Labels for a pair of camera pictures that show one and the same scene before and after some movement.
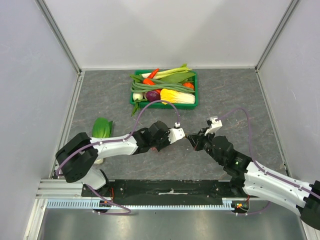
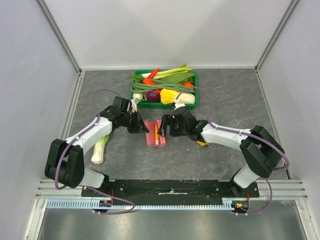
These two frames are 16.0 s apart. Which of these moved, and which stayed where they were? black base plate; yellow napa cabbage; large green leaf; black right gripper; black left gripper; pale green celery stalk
Moved: black right gripper; black left gripper
Stayed: large green leaf; yellow napa cabbage; black base plate; pale green celery stalk
